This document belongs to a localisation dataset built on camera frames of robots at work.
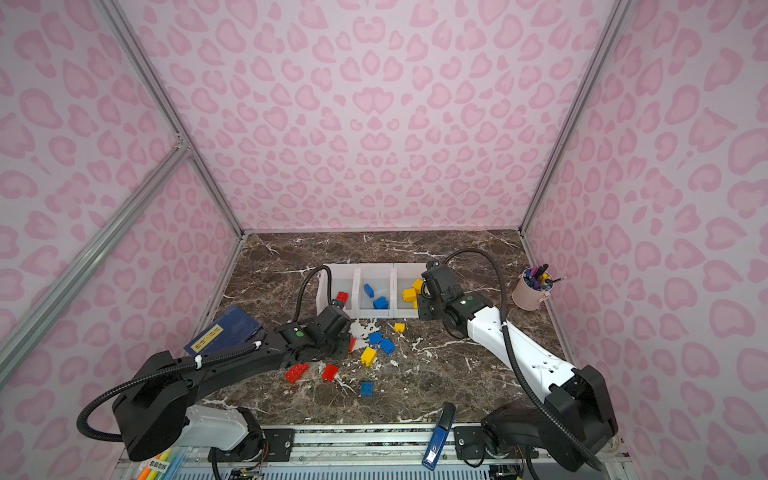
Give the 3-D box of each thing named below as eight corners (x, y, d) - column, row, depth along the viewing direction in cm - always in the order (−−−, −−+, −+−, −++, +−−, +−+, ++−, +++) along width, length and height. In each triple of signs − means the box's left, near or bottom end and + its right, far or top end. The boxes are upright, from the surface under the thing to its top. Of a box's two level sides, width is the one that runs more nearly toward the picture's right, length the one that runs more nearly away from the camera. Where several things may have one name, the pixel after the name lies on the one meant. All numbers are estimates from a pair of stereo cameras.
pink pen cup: (517, 313, 99) (531, 289, 88) (510, 291, 104) (523, 266, 93) (541, 313, 98) (558, 289, 88) (533, 291, 104) (548, 266, 93)
